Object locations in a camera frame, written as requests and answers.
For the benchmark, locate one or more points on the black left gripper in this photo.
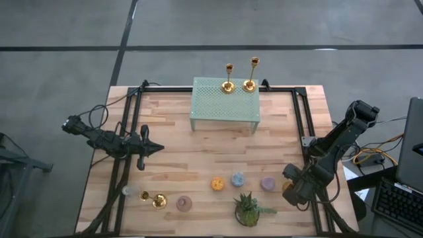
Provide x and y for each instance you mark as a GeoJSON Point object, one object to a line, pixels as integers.
{"type": "Point", "coordinates": [142, 148]}

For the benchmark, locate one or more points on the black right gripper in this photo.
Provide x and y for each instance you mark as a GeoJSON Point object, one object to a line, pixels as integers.
{"type": "Point", "coordinates": [302, 185]}

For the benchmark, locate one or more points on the purple candle tin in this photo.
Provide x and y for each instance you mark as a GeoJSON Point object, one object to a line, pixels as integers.
{"type": "Point", "coordinates": [268, 184]}

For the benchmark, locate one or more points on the short brass saucer candle holder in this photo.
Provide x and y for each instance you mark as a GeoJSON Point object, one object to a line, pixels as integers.
{"type": "Point", "coordinates": [159, 201]}

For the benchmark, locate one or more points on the pink ribbed glass candle holder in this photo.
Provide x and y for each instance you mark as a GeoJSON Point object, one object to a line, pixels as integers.
{"type": "Point", "coordinates": [184, 203]}

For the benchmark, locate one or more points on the orange patterned candle tin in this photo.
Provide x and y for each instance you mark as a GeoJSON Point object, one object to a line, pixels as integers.
{"type": "Point", "coordinates": [217, 183]}

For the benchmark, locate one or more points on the medium brass candlestick holder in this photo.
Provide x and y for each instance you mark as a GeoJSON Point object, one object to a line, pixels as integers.
{"type": "Point", "coordinates": [228, 87]}

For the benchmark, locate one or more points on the tall brass candlestick holder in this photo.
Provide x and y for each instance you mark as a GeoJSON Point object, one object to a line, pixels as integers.
{"type": "Point", "coordinates": [249, 86]}

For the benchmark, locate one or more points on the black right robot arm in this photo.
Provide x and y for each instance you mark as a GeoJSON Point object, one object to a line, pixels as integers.
{"type": "Point", "coordinates": [340, 139]}

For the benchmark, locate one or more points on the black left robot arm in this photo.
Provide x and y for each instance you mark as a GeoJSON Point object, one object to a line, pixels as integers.
{"type": "Point", "coordinates": [99, 139]}

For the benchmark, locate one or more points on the blue white floral candle tin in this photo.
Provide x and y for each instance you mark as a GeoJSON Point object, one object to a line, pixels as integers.
{"type": "Point", "coordinates": [238, 179]}

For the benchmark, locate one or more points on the green succulent plant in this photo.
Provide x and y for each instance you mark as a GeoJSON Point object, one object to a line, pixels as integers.
{"type": "Point", "coordinates": [249, 205]}

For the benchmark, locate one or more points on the black plant pot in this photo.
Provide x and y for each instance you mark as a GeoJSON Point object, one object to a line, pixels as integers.
{"type": "Point", "coordinates": [248, 221]}

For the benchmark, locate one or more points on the green perforated metal shelf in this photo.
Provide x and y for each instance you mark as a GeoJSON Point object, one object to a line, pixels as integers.
{"type": "Point", "coordinates": [215, 105]}

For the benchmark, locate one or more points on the black power box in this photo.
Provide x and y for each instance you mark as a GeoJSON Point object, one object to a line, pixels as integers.
{"type": "Point", "coordinates": [371, 160]}

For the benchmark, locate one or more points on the black keyboard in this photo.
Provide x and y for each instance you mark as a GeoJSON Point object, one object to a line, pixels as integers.
{"type": "Point", "coordinates": [400, 205]}

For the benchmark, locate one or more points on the grey metal stand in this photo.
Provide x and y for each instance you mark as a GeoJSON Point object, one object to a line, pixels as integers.
{"type": "Point", "coordinates": [20, 162]}

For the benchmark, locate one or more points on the silver mounting bracket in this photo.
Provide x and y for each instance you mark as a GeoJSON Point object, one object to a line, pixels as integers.
{"type": "Point", "coordinates": [307, 141]}

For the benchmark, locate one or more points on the black aluminium table frame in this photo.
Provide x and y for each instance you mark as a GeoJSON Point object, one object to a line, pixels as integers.
{"type": "Point", "coordinates": [299, 112]}

